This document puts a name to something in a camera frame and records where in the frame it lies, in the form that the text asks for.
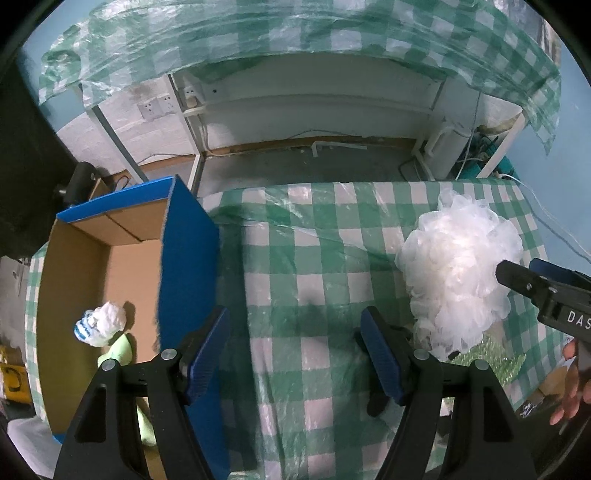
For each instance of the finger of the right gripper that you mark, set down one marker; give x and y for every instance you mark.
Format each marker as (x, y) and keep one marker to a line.
(524, 281)
(559, 274)

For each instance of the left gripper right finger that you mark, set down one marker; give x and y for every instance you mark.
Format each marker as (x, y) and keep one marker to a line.
(484, 440)

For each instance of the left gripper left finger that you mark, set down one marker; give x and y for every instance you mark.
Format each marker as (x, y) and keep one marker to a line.
(103, 441)

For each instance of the green glitter scrub sponge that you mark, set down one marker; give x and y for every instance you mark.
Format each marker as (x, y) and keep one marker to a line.
(506, 366)

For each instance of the white mesh bath loofah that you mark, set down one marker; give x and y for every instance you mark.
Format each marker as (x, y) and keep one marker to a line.
(449, 267)

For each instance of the person's right hand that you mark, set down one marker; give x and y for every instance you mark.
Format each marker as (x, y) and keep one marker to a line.
(575, 391)

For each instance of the white blue striped sock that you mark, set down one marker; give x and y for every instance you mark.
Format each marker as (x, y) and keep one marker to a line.
(97, 327)

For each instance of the blue cardboard box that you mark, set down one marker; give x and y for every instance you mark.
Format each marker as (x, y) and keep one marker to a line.
(152, 250)

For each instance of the upper green checkered cloth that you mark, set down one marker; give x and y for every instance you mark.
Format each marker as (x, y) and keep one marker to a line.
(122, 43)

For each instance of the black cylinder on box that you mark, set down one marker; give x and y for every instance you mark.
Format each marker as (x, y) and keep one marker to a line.
(80, 185)

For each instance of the white metal table frame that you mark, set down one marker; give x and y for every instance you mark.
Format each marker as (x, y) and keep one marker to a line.
(286, 120)

